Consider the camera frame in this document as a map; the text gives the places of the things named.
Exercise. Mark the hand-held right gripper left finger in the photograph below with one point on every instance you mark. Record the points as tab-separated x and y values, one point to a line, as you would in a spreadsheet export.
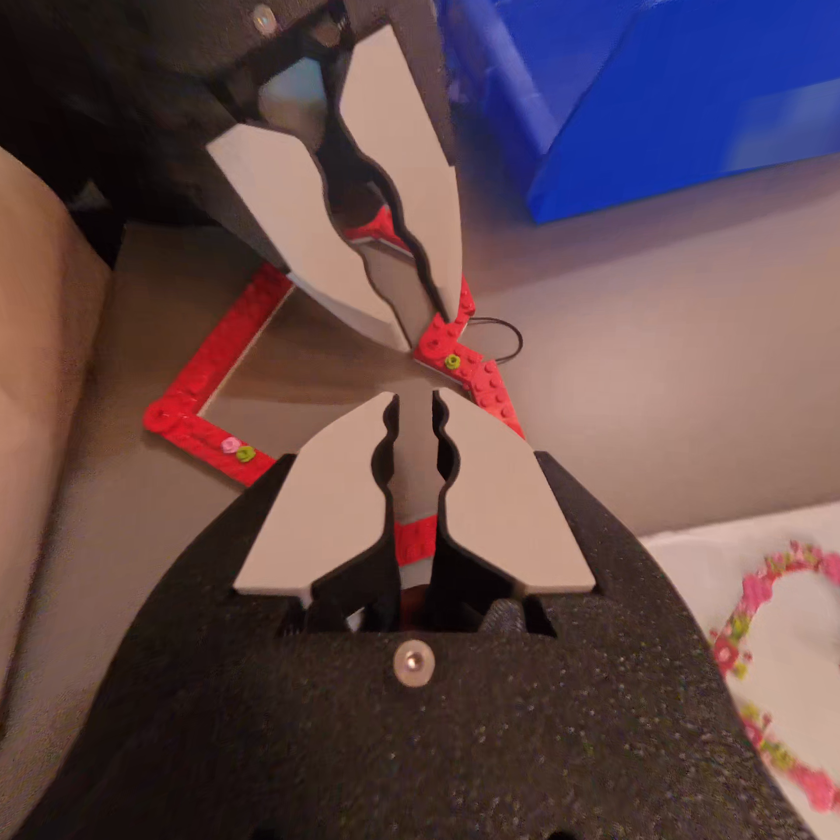
321	512

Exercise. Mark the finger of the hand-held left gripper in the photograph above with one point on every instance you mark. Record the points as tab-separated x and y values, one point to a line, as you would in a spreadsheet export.
275	197
413	164

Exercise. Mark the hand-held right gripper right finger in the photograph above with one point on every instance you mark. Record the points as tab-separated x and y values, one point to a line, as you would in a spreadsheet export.
512	525

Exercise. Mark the red brick heart frame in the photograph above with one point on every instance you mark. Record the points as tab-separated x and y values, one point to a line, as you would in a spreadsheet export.
197	387

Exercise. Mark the grey desk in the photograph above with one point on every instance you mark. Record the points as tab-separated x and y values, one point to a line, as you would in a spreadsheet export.
656	361

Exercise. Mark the white heart print instruction booklet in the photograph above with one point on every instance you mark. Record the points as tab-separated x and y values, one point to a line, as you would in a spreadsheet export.
695	590

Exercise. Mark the blue plastic bin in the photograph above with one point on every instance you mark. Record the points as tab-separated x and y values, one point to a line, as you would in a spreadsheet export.
656	98

